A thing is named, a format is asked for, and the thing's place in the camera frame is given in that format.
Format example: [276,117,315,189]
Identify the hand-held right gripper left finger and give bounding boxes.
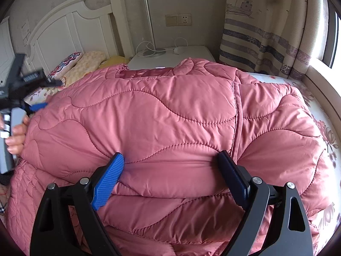
[30,152,125,256]

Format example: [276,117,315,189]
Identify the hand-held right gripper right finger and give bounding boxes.
[216,150,313,256]

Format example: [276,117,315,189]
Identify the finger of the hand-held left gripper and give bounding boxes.
[28,102,50,113]
[21,69,63,89]

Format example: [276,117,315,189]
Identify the pink quilted jacket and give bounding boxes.
[5,57,335,256]

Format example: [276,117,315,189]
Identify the person's left hand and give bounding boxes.
[5,116,30,156]

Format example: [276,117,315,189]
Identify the embroidered flower pillow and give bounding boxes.
[46,52,83,83]

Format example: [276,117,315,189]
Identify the pale yellow patterned pillow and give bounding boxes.
[62,51,107,86]

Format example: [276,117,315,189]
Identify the white wooden headboard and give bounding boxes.
[23,0,134,76]

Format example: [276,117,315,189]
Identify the silver desk lamp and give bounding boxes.
[136,0,166,58]

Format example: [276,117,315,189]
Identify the white nightstand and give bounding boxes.
[127,46,219,71]

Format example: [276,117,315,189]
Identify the striped boat print curtain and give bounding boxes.
[218,0,323,79]

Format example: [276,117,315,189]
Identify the window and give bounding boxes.
[310,0,341,70]

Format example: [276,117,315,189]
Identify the white wall switch panel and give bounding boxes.
[21,21,31,46]

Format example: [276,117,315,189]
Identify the white charger with cable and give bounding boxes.
[135,37,190,56]

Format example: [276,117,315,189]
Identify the beige wall socket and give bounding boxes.
[165,14,192,27]

